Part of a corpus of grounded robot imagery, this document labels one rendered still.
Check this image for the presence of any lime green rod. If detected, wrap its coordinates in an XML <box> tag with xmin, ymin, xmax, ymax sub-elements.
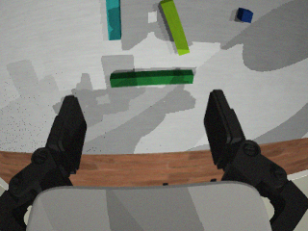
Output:
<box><xmin>160</xmin><ymin>0</ymin><xmax>190</xmax><ymax>56</ymax></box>

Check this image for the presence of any turquoise rod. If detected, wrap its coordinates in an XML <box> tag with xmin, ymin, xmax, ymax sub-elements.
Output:
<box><xmin>106</xmin><ymin>0</ymin><xmax>121</xmax><ymax>40</ymax></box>

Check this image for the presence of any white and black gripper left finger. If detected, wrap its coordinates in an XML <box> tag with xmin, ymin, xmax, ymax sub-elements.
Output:
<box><xmin>0</xmin><ymin>95</ymin><xmax>87</xmax><ymax>231</ymax></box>

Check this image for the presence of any dark green rod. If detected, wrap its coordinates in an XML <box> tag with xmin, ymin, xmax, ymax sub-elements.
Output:
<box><xmin>110</xmin><ymin>69</ymin><xmax>193</xmax><ymax>88</ymax></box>

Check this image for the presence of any small blue block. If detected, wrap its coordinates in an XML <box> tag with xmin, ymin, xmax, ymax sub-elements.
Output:
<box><xmin>237</xmin><ymin>8</ymin><xmax>253</xmax><ymax>23</ymax></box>

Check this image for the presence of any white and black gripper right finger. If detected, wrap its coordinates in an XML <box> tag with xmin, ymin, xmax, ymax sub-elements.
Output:
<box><xmin>203</xmin><ymin>90</ymin><xmax>308</xmax><ymax>231</ymax></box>

